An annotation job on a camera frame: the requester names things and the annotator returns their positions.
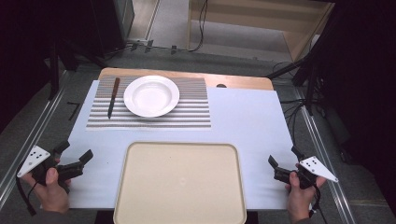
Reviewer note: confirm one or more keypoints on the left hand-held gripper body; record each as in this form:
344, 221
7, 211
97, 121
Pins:
35, 158

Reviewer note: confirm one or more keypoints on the striped placemat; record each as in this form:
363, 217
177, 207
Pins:
193, 105

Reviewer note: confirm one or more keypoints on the light wooden shelf unit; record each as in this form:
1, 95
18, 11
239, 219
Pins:
243, 18

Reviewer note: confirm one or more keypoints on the floor power strip with plugs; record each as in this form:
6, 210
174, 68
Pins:
148, 46

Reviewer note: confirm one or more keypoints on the person's right hand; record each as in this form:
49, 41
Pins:
299, 202

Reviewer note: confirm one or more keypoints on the white round plate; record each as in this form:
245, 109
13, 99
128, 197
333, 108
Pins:
151, 96

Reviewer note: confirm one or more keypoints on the dark curtain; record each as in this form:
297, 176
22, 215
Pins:
25, 46
367, 77

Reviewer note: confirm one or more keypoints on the metal floor rail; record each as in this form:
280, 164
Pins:
342, 202
31, 133

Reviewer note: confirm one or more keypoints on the white table sheet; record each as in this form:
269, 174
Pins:
249, 124

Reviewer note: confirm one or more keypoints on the black metal stand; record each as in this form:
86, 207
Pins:
53, 71
311, 81

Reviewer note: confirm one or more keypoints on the beige plastic tray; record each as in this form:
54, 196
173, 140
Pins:
180, 183

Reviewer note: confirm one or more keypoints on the person's left hand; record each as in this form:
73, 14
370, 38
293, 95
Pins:
53, 196

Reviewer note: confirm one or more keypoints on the black cabinet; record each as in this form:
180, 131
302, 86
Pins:
109, 25

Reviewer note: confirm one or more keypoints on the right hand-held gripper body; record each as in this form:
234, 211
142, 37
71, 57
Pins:
316, 166

